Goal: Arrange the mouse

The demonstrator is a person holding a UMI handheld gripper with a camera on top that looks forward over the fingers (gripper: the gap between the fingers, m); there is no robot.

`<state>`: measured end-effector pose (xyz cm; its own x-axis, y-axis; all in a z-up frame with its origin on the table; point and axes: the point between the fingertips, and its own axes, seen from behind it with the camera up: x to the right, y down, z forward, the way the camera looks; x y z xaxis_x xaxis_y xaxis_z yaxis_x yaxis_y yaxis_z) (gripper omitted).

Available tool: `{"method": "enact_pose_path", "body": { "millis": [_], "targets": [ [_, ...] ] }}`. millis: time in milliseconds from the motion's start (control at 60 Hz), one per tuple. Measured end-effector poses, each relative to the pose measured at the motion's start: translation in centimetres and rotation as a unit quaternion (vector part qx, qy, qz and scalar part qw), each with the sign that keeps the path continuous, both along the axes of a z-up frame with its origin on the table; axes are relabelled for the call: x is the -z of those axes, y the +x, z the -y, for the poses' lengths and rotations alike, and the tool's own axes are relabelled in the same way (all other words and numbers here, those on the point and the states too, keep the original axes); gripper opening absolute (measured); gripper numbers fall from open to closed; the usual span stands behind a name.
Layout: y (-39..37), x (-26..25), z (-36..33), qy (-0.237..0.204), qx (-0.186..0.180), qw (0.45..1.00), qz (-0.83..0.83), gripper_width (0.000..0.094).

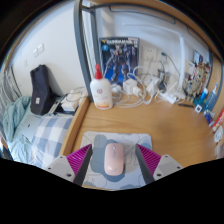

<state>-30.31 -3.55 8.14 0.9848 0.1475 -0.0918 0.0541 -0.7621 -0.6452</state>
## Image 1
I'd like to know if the grey metal desk frame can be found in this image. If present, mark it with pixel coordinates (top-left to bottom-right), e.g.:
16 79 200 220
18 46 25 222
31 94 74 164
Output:
73 0 224 101

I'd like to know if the white desk lamp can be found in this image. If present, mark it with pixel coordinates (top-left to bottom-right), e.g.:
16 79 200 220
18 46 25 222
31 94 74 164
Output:
122 21 188 102

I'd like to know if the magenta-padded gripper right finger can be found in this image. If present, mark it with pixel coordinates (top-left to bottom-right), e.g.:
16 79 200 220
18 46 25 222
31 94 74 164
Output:
134 144 184 186

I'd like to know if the black backpack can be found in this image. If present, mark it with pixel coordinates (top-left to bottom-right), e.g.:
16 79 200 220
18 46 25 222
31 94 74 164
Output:
29 64 58 116

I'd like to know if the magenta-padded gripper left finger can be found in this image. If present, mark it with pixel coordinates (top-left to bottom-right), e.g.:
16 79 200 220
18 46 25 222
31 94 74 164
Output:
44 143 94 187

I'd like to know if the blue plaid pillow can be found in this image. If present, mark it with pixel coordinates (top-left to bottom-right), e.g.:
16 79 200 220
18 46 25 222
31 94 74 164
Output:
30 114 74 169

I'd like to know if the silver laptop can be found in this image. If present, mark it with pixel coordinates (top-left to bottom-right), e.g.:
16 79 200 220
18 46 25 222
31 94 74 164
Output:
19 114 44 143

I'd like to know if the black pen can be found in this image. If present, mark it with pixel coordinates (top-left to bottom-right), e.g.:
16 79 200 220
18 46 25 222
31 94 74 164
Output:
177 102 195 109

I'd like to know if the white charger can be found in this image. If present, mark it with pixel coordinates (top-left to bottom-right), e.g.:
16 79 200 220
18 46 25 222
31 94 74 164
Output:
145 78 159 94
122 78 138 96

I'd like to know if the white mug with face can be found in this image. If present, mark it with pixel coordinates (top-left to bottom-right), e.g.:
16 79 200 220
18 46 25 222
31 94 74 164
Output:
213 124 224 144

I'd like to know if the white wall socket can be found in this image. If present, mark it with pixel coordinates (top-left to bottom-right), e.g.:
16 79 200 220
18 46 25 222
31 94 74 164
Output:
143 46 158 61

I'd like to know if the teal blanket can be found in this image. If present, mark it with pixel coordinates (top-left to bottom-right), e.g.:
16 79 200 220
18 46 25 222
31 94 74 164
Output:
2 95 33 158

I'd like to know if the blue and white packet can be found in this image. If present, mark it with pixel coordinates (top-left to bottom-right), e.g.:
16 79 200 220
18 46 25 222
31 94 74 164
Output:
203 109 216 127

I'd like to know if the grey cloud-print mouse pad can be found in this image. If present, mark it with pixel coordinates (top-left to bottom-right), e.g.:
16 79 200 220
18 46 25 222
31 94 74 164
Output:
79 131 154 192

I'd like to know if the robot model kit box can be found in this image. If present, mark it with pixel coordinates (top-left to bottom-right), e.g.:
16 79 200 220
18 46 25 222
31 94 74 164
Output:
99 36 141 88

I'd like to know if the small white desk clock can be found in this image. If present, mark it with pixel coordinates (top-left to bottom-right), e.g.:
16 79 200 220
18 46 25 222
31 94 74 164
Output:
194 103 204 114

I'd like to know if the white power strip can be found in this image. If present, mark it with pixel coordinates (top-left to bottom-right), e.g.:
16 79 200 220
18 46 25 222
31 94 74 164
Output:
159 92 178 105

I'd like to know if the pink computer mouse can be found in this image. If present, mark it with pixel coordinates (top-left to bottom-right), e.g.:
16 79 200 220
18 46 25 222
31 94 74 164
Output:
103 143 125 177

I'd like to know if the grey metal bed rail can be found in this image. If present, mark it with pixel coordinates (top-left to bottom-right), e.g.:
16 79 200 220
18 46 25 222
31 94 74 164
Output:
0 66 19 101

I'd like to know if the clear plastic cup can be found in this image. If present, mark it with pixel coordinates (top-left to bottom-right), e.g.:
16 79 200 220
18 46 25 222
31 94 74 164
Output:
214 141 224 159

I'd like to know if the white bottle with red cap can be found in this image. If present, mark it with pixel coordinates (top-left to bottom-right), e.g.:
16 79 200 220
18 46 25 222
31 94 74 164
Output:
89 63 114 110

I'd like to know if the brown toy figure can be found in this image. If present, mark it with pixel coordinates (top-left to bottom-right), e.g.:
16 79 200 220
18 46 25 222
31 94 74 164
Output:
182 61 211 103

